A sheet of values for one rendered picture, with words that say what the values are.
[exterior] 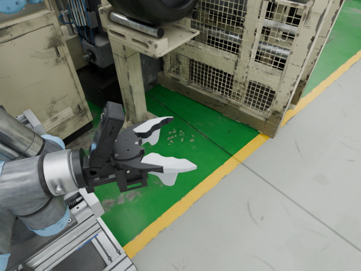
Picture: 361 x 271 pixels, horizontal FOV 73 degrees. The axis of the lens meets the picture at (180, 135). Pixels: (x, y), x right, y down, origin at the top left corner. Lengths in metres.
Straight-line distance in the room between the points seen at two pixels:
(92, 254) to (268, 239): 0.94
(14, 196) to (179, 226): 1.16
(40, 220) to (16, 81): 1.19
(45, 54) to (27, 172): 1.26
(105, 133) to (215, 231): 1.21
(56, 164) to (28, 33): 1.22
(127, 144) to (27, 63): 1.25
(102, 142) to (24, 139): 0.22
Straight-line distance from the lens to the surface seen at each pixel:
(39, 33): 1.63
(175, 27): 1.55
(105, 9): 1.44
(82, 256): 1.32
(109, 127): 0.38
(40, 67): 1.68
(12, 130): 0.57
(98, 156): 0.42
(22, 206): 0.49
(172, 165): 0.40
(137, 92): 1.83
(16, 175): 0.47
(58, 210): 0.55
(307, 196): 1.80
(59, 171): 0.44
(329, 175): 1.98
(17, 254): 0.83
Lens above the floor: 1.40
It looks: 46 degrees down
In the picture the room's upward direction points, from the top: straight up
